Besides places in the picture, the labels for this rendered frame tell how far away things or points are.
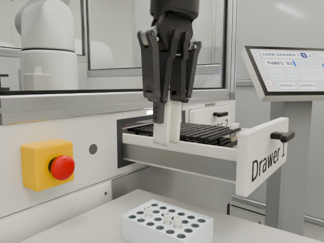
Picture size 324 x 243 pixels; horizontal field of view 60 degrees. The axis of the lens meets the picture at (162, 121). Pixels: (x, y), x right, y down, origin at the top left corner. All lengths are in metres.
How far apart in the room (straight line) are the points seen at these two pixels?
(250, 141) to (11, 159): 0.39
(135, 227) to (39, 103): 0.26
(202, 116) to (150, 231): 0.55
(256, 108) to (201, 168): 1.88
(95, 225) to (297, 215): 1.32
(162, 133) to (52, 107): 0.21
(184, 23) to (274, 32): 1.94
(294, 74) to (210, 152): 1.02
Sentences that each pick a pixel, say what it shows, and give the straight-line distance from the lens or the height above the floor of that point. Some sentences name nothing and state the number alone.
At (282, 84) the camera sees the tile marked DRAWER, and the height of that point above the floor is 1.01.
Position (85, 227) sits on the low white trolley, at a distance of 0.54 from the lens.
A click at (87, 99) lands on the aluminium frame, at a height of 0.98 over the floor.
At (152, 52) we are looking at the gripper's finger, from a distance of 0.41.
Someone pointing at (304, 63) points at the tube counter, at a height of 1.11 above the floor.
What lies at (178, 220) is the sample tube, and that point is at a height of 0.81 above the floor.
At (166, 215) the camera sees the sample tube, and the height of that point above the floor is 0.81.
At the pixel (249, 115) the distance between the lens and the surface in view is 2.42.
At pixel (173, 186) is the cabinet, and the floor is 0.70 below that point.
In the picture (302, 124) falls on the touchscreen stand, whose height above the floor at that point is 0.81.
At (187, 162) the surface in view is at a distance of 0.56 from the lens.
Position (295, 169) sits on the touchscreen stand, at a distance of 1.61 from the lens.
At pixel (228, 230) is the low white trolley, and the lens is 0.53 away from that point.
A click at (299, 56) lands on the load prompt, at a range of 1.60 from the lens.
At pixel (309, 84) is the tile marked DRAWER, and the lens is 1.49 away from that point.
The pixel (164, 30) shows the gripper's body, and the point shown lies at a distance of 0.42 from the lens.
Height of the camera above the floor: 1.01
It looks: 7 degrees down
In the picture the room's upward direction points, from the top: straight up
